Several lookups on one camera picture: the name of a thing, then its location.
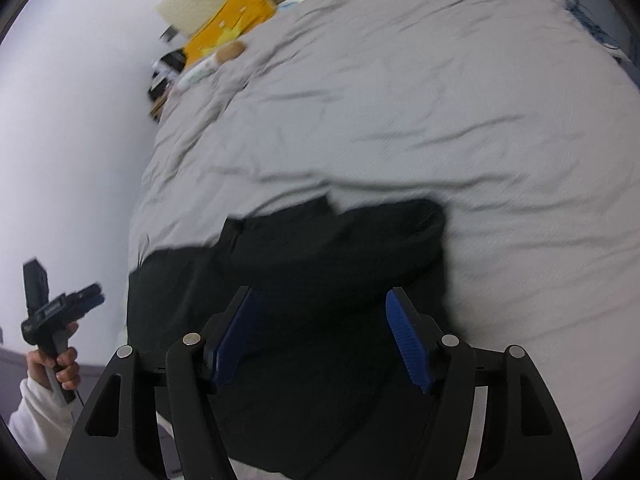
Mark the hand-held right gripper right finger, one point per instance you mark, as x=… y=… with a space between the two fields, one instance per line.
x=410 y=340

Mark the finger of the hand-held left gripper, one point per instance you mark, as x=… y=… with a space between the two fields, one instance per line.
x=87 y=292
x=92 y=305

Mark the black bag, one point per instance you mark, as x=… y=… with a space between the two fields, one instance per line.
x=167 y=72

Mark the black puffer jacket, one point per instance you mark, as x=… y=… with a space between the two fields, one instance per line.
x=300 y=285

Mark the white cylinder bolster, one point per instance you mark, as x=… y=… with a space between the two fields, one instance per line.
x=210 y=65

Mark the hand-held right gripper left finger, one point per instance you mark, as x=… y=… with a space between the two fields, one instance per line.
x=237 y=335

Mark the person's left hand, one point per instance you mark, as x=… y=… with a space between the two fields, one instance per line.
x=67 y=372

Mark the grey bed blanket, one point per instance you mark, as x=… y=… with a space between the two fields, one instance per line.
x=400 y=110

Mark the yellow crown pillow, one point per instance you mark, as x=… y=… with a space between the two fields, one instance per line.
x=225 y=25

